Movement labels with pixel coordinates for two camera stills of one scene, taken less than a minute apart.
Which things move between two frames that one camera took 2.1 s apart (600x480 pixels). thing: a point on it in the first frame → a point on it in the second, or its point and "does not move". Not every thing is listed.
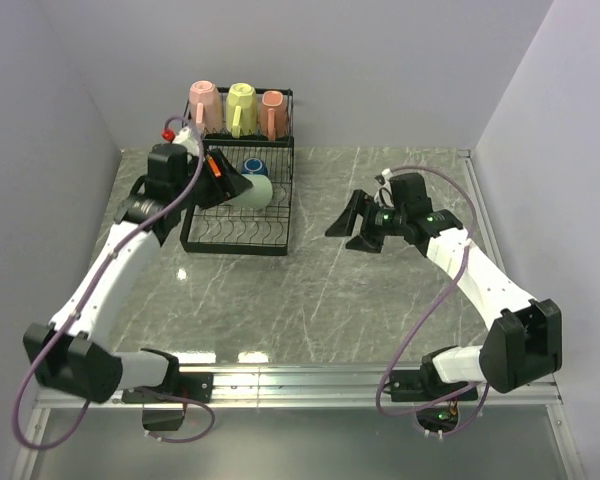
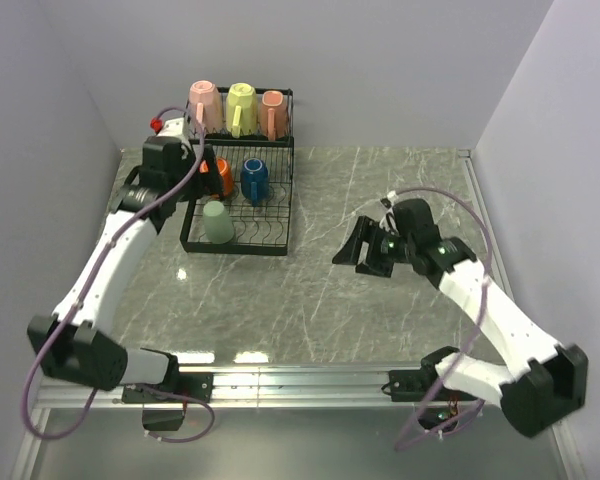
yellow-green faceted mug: (241, 109) does not move
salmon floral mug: (273, 115) does not move
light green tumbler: (258, 197) → (218, 225)
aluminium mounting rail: (316, 388) does not move
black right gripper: (344, 225) → (366, 230)
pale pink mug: (205, 105) does not move
